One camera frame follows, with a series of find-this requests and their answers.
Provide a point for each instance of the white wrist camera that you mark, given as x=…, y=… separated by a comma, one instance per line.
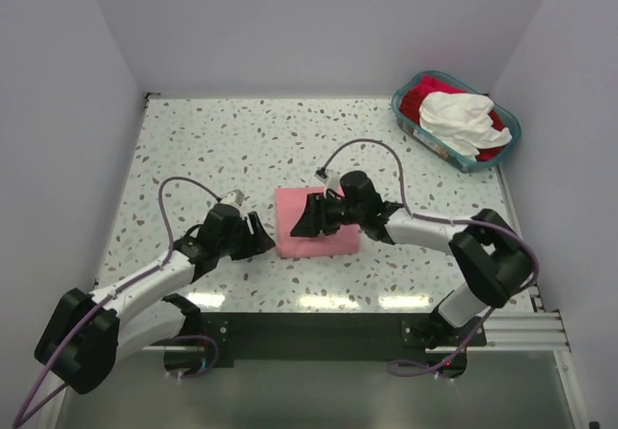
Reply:
x=329, y=178
x=233, y=198

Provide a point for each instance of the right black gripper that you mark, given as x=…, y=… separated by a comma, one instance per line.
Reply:
x=315, y=218

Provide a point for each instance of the pink t shirt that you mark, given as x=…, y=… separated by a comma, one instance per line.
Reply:
x=289, y=205

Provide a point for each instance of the red t shirt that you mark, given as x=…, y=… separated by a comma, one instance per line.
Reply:
x=410, y=104

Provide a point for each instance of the white t shirt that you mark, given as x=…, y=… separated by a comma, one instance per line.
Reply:
x=462, y=122

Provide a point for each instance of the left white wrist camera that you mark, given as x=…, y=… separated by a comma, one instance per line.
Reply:
x=233, y=198

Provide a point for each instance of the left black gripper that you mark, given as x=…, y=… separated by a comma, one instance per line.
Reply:
x=255, y=243

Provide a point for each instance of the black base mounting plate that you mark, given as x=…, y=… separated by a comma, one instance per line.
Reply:
x=410, y=344

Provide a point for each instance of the aluminium frame rail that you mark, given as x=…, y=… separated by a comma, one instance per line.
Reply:
x=531, y=332

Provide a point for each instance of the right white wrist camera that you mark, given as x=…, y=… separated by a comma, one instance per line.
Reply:
x=329, y=178

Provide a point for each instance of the teal plastic basket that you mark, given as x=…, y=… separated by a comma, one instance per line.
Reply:
x=440, y=149

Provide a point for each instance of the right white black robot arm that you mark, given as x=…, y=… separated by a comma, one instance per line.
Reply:
x=495, y=262

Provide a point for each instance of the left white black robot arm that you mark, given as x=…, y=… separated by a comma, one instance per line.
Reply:
x=81, y=339

